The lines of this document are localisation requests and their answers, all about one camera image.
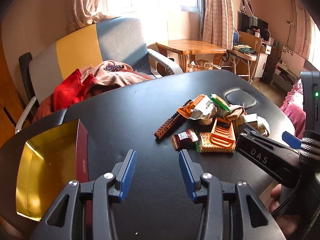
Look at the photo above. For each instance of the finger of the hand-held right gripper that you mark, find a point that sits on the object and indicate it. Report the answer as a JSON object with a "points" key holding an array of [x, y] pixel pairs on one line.
{"points": [[255, 133], [291, 140]]}

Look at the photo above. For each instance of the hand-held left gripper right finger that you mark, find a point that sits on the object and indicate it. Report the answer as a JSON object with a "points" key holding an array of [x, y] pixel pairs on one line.
{"points": [[187, 175]]}

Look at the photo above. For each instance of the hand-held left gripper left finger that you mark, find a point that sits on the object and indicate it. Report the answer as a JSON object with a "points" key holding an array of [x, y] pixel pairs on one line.
{"points": [[127, 175]]}

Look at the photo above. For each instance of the white sock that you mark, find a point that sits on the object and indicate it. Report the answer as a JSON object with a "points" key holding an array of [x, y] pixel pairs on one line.
{"points": [[262, 127]]}

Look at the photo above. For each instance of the small green and cream box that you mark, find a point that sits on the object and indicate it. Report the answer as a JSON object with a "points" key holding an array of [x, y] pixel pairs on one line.
{"points": [[250, 120]]}

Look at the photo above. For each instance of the beige sock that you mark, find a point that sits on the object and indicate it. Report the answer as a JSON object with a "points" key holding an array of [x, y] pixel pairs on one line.
{"points": [[233, 112]]}

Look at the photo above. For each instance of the orange plastic rack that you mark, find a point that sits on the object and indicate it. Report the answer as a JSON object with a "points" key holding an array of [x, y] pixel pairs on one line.
{"points": [[222, 140]]}

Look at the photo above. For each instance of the red candy packet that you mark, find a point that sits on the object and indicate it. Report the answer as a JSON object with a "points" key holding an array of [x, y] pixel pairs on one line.
{"points": [[185, 137]]}

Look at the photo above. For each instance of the long brown chocolate bar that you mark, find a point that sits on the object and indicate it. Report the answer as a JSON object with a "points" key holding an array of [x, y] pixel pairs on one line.
{"points": [[166, 126]]}

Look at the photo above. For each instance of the orange snack packet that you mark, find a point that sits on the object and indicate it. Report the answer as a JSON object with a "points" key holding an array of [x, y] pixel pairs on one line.
{"points": [[197, 105]]}

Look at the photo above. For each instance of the gold and red tin box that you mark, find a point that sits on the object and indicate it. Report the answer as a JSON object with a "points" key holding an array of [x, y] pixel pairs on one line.
{"points": [[42, 170]]}

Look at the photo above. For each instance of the person's right hand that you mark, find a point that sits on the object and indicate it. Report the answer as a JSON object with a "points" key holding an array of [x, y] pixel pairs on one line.
{"points": [[275, 197]]}

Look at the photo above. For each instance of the pink bedding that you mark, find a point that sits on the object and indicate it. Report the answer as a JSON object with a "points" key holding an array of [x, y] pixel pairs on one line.
{"points": [[292, 105]]}

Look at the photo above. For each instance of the black oval table cushion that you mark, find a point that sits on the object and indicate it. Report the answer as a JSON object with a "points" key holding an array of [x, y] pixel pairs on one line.
{"points": [[241, 100]]}

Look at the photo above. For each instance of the white cabinet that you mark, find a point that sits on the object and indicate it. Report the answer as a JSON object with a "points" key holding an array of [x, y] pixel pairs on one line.
{"points": [[263, 60]]}

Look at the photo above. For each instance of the white shopping bag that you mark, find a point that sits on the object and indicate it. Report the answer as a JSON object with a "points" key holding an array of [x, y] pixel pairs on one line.
{"points": [[203, 66]]}

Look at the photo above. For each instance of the wooden chair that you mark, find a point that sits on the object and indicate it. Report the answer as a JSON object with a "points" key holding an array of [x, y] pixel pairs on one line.
{"points": [[247, 40]]}

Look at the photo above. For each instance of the black monitor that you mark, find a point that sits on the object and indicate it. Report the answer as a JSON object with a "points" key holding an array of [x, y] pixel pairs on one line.
{"points": [[252, 22]]}

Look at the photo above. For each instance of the pink cloth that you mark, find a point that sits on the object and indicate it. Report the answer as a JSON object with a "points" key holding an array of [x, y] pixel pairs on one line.
{"points": [[112, 76]]}

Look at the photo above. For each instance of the red cloth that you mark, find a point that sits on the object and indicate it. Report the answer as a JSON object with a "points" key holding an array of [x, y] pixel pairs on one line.
{"points": [[70, 90]]}

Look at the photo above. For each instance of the rust brown cloth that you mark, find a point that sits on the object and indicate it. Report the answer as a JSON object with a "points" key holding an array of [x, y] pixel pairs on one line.
{"points": [[45, 110]]}

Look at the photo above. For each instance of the wooden side table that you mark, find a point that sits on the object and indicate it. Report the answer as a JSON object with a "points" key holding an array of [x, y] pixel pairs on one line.
{"points": [[192, 46]]}

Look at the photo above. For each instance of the purple patterned cloth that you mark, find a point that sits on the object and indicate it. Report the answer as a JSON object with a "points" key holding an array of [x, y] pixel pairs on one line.
{"points": [[113, 67]]}

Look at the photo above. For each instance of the pink floral curtain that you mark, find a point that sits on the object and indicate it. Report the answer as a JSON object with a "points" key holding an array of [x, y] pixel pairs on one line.
{"points": [[217, 12], [87, 0]]}

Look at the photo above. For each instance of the grey yellow blue armchair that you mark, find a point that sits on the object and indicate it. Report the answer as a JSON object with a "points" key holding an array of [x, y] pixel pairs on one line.
{"points": [[117, 37]]}

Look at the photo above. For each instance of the wooden wardrobe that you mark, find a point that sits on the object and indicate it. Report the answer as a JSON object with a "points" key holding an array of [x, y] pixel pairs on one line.
{"points": [[7, 92]]}

